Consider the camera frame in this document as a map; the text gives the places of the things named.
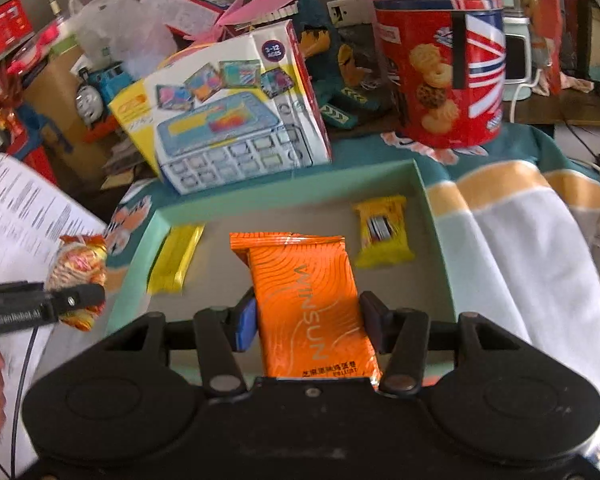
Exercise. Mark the orange yellow patterned snack bag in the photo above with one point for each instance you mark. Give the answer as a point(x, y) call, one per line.
point(77, 265)

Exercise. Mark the red printed bag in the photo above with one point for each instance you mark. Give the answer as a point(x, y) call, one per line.
point(540, 20)

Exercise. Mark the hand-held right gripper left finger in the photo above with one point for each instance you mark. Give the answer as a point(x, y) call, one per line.
point(245, 322)

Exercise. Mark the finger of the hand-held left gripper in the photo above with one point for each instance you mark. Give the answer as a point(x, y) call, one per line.
point(77, 300)

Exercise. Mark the small yellow snack packet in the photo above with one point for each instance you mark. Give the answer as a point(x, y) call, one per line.
point(382, 232)

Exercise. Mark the blue toy train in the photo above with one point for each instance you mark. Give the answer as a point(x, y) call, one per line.
point(100, 92)

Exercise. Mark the clear plastic bag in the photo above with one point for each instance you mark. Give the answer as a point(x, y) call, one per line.
point(115, 30)

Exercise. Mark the green plush toy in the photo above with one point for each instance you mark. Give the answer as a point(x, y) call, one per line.
point(330, 85)

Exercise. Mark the white printed paper sheet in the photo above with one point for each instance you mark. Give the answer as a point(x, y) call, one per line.
point(20, 220)

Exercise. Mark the teal cardboard box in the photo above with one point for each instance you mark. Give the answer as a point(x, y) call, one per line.
point(300, 185)

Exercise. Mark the red box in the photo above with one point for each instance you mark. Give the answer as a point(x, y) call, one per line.
point(5, 27)

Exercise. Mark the red snack bag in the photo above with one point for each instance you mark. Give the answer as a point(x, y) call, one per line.
point(440, 65)

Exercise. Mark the red white carton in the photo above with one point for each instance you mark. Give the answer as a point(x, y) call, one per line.
point(180, 2)

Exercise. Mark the pink paper card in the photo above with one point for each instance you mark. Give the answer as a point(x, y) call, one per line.
point(275, 2)

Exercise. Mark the brown cardboard box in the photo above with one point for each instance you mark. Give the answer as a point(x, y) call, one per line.
point(55, 105)

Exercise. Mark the white appliance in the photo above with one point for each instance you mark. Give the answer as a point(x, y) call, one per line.
point(517, 55)

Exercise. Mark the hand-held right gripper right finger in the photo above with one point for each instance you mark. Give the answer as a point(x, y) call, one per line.
point(372, 322)

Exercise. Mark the orange foil snack packet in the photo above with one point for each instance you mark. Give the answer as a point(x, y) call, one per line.
point(305, 310)

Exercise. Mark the long yellow snack packet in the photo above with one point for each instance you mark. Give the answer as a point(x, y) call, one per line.
point(175, 260)

